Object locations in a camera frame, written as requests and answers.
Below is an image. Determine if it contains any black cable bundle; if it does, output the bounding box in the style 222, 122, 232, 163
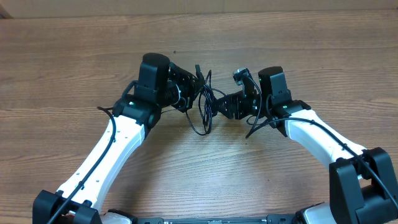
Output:
185, 64, 228, 136

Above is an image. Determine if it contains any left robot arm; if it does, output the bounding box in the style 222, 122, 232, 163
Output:
32, 53, 205, 224

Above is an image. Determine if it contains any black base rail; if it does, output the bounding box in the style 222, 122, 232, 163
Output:
132, 214, 303, 224

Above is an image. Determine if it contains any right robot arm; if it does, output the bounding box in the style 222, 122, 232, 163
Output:
211, 67, 397, 223

